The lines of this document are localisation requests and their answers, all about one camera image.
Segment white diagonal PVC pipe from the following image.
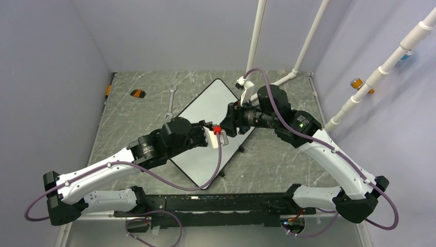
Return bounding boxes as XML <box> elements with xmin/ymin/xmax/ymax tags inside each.
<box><xmin>324</xmin><ymin>9</ymin><xmax>435</xmax><ymax>132</ymax></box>

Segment silver open-end wrench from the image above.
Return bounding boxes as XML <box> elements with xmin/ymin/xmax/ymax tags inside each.
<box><xmin>164</xmin><ymin>85</ymin><xmax>177</xmax><ymax>120</ymax></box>

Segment orange yellow wall fitting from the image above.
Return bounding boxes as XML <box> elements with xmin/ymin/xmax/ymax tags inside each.
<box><xmin>350</xmin><ymin>78</ymin><xmax>363</xmax><ymax>91</ymax></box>

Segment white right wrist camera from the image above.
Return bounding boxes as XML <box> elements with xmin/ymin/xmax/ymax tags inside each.
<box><xmin>235</xmin><ymin>76</ymin><xmax>255</xmax><ymax>105</ymax></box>

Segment wire whiteboard stand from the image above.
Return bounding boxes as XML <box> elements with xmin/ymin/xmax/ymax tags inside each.
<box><xmin>218</xmin><ymin>145</ymin><xmax>245</xmax><ymax>178</ymax></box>

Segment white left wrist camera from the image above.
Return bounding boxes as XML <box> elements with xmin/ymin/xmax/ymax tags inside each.
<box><xmin>204</xmin><ymin>125</ymin><xmax>229</xmax><ymax>149</ymax></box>

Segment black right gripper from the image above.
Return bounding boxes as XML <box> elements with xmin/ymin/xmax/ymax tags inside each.
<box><xmin>218</xmin><ymin>96</ymin><xmax>278</xmax><ymax>137</ymax></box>

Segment blue wall fitting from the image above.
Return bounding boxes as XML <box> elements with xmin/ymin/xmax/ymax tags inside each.
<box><xmin>400</xmin><ymin>49</ymin><xmax>413</xmax><ymax>61</ymax></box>

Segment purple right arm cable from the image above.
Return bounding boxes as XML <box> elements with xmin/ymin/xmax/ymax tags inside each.
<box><xmin>243</xmin><ymin>67</ymin><xmax>399</xmax><ymax>231</ymax></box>

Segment orange black edge tool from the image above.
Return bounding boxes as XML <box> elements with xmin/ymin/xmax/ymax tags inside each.
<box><xmin>105</xmin><ymin>85</ymin><xmax>112</xmax><ymax>99</ymax></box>

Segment orange black small block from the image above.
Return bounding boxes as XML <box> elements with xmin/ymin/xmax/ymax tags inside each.
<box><xmin>130</xmin><ymin>89</ymin><xmax>146</xmax><ymax>98</ymax></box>

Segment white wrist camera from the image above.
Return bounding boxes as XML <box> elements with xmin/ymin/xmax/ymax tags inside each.
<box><xmin>235</xmin><ymin>76</ymin><xmax>255</xmax><ymax>105</ymax></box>
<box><xmin>204</xmin><ymin>125</ymin><xmax>229</xmax><ymax>149</ymax></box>

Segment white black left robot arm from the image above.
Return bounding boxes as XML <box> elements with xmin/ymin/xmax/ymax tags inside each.
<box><xmin>43</xmin><ymin>117</ymin><xmax>224</xmax><ymax>226</ymax></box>

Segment white PVC pipe frame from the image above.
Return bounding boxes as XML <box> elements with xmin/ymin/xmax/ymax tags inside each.
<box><xmin>246</xmin><ymin>1</ymin><xmax>339</xmax><ymax>85</ymax></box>

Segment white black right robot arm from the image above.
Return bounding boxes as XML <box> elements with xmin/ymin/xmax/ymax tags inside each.
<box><xmin>220</xmin><ymin>85</ymin><xmax>389</xmax><ymax>223</ymax></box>

